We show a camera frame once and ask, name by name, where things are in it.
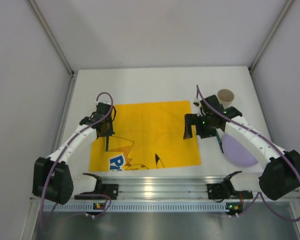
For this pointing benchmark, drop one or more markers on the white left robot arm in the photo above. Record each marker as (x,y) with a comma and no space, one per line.
(64,173)

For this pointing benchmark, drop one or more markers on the green handled spoon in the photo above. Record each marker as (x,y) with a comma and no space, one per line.
(219,140)

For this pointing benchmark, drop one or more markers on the lilac plastic plate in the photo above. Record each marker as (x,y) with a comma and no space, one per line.
(236,153)

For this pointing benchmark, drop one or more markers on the slotted grey cable duct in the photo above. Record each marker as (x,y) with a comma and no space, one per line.
(122,207)

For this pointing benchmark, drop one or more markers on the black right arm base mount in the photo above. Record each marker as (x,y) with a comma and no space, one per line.
(219,192)

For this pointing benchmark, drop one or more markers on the right aluminium corner post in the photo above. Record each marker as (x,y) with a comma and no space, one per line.
(288,5)

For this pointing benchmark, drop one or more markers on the left aluminium corner post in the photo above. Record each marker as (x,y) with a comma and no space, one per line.
(50,35)

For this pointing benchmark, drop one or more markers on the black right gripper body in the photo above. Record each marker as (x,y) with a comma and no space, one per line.
(190,120)

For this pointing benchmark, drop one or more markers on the green handled fork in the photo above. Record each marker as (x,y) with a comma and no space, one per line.
(107,140)

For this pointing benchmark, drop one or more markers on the yellow cartoon print placemat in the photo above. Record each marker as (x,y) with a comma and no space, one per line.
(147,136)

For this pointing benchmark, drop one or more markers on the beige paper cup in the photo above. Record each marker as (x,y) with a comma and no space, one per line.
(225,97)

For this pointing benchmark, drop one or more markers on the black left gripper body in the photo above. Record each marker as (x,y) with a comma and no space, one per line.
(106,134)

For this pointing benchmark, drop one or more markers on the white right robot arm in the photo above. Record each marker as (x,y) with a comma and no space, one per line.
(280,168)

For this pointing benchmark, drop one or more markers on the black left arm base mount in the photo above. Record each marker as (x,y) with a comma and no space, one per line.
(110,190)

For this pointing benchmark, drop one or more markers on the aluminium corner post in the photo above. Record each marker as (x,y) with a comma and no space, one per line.
(50,35)
(288,5)

